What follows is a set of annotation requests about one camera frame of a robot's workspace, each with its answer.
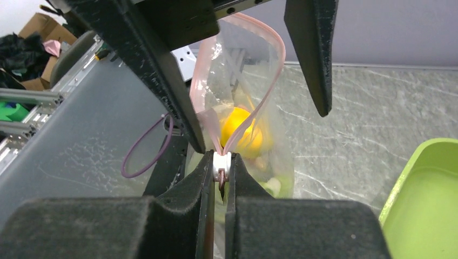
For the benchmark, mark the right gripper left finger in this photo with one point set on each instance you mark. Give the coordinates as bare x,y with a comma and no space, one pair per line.
177,224

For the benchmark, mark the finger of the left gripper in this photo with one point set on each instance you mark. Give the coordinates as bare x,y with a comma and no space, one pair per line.
310,24
143,35

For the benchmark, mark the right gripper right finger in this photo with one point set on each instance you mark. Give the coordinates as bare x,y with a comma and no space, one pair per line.
259,226

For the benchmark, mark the clear zip top bag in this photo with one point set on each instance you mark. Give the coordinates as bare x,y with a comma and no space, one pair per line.
232,92

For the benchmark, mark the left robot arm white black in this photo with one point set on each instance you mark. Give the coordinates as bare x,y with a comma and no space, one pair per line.
182,62

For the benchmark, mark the cardboard box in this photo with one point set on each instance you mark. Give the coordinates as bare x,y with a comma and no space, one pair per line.
49,39

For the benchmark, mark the black cloth pile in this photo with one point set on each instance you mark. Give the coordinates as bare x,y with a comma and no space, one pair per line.
16,54

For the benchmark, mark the green plastic part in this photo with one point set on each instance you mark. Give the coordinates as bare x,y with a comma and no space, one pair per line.
12,112

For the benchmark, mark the green plastic tray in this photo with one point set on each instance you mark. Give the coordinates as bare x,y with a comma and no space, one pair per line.
419,218

